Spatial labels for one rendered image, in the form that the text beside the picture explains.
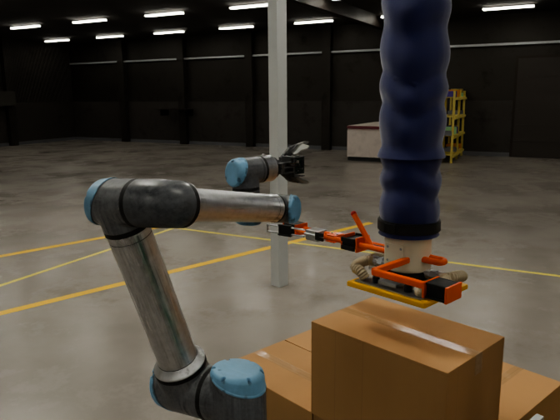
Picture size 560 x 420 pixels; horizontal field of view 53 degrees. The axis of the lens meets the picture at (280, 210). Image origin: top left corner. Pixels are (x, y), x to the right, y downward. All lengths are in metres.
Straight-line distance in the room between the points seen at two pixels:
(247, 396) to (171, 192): 0.59
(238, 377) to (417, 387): 0.71
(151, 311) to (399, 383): 0.96
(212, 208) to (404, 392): 1.02
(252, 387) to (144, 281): 0.40
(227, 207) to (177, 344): 0.40
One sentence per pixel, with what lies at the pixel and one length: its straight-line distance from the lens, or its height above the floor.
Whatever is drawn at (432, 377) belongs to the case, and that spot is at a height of 0.91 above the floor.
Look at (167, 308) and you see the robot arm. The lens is 1.53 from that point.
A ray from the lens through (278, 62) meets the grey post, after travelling 5.21.
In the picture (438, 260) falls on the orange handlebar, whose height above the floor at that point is 1.25.
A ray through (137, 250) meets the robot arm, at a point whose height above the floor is 1.45.
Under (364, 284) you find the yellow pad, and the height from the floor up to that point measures 1.13.
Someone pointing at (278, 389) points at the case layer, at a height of 0.54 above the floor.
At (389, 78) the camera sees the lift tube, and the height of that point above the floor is 1.87.
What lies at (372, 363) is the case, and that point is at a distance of 2.13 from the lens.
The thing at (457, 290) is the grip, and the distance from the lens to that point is 1.79.
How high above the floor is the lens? 1.82
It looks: 12 degrees down
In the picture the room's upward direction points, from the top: 1 degrees counter-clockwise
